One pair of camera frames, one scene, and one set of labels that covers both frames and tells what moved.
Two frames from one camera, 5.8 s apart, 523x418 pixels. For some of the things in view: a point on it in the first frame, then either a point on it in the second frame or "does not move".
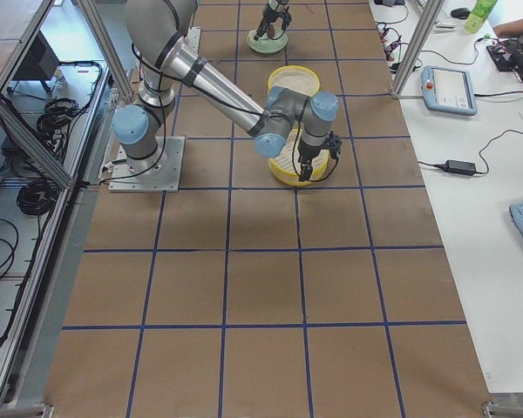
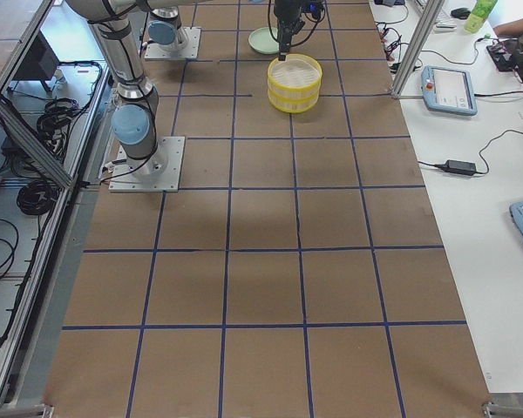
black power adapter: x=459 y=167 does not move
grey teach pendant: x=448 y=90 does not move
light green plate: x=266 y=44 does not move
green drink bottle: x=480 y=11 does not move
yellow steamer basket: x=287 y=165 → x=296 y=73
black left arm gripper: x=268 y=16 → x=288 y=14
